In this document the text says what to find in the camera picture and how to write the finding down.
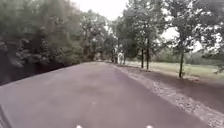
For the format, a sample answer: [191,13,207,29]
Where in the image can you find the grey asphalt road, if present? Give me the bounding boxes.
[0,61,211,128]

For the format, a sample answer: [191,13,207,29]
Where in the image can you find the pale gravel strip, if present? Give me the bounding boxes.
[108,62,224,128]

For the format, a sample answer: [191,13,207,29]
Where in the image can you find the dense wood of trees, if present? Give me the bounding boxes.
[0,0,118,68]

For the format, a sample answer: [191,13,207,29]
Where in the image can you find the row of trees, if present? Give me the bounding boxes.
[111,0,224,80]

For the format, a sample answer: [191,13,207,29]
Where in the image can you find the green grass field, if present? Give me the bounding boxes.
[124,59,224,81]

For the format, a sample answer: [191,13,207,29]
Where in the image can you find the dark bare earth strip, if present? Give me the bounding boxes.
[123,65,224,114]

